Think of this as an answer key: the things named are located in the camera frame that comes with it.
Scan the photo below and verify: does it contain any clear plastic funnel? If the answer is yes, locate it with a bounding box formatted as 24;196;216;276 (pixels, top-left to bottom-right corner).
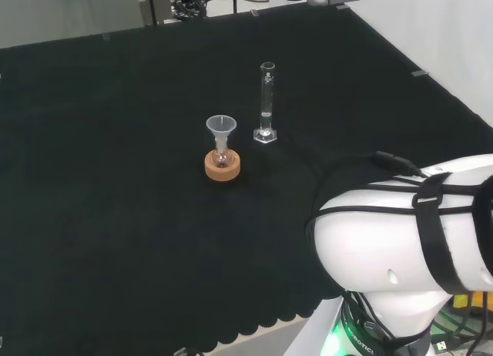
205;116;238;151

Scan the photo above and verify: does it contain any clear glass graduated cylinder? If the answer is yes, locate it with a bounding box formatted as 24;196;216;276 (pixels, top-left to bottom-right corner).
253;62;279;144

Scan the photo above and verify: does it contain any black bench cloth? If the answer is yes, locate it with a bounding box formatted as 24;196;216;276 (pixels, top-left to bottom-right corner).
0;3;493;356

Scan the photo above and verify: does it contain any black cable with plug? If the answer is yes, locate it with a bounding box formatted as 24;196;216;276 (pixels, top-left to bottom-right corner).
304;150;429;237

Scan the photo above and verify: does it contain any pale grey board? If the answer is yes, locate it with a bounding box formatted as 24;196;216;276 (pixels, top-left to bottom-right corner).
0;0;152;49

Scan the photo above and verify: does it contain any round-bottom glass flask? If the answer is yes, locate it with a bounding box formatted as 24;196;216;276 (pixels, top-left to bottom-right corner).
213;139;233;170

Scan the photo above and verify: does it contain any metal equipment frame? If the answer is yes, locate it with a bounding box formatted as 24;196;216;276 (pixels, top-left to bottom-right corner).
134;0;210;26

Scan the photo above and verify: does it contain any cork ring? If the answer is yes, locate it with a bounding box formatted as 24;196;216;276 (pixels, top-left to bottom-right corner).
204;149;243;182

